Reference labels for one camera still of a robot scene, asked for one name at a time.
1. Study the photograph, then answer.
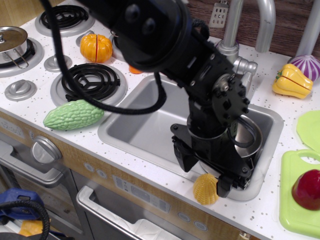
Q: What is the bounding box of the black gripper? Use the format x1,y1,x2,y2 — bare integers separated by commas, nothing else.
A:
170,123,252,198

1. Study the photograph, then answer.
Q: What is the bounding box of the yellow toy corn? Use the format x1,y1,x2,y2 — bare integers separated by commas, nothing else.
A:
192,173,219,206

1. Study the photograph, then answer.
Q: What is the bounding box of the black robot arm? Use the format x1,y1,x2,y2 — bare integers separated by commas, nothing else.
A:
83,0,257,198

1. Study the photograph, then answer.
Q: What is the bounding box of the steel pot in sink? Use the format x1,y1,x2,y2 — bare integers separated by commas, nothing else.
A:
199,113,264,176

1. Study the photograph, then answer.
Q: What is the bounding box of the grey toy sink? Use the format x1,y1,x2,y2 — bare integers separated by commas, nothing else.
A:
98,76,284,201

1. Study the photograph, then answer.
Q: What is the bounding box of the steel pot with lid left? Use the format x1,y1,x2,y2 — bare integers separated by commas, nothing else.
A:
0,26,29,69

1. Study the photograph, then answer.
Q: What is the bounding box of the green cutting board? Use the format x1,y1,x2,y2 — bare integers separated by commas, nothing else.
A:
278,149,320,237

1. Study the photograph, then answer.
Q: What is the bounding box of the red toy apple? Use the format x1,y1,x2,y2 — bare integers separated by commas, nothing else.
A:
291,169,320,211

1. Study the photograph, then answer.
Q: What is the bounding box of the silver toy faucet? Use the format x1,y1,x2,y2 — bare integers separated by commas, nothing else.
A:
217,0,276,99

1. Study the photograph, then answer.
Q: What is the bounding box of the green toy plate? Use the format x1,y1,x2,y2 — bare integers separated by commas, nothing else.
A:
296,110,320,153

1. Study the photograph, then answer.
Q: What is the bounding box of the yellow toy bell pepper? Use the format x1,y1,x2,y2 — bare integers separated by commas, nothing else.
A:
272,63,313,99

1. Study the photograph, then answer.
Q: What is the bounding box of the orange toy carrot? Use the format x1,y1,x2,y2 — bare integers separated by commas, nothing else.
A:
128,65,143,74

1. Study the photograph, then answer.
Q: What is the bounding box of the black front coil burner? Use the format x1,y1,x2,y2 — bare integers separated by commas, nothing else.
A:
69,63,122,101

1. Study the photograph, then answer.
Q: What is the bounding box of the black coil burner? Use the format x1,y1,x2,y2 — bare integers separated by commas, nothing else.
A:
69,63,122,101
51,5,89,29

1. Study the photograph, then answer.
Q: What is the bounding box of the green toy bitter gourd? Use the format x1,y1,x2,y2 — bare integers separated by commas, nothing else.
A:
43,99,105,131

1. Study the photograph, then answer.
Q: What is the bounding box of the purple toy onion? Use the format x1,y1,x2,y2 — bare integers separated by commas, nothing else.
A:
289,55,320,82

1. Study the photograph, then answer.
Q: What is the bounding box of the silver toy spatula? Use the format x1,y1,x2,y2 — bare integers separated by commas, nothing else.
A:
209,0,229,29

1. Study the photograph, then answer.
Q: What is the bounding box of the silver oven dial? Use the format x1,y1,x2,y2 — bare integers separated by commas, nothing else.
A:
30,135,63,165

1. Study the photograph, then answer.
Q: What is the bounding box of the orange toy pumpkin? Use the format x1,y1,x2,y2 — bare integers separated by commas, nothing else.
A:
80,33,113,63

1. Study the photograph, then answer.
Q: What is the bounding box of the silver stove knob middle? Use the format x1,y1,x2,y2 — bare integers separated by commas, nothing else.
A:
43,55,73,73

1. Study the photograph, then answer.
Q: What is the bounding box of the silver stove knob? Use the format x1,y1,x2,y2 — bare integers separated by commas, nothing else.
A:
43,55,73,73
4,79,37,102

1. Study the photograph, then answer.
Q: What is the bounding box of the silver stove knob front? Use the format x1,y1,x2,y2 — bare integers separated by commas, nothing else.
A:
4,79,37,102

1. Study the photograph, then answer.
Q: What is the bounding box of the black back left coil burner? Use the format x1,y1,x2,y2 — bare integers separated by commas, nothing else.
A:
51,5,89,29

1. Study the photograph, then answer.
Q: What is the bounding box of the silver dishwasher handle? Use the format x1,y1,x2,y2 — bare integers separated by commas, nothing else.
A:
76,185,179,240

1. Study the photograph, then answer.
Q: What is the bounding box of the black braided cable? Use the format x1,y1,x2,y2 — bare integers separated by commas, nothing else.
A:
39,0,168,116

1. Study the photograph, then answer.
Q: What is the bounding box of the grey post right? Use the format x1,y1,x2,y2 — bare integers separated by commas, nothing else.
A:
295,0,320,57

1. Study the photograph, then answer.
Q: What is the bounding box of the silver oven door handle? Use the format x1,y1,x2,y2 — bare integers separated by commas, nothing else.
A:
0,140,64,188

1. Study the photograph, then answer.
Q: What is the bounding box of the blue tool with black hose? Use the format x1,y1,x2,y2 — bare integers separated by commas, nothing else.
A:
0,188,50,240

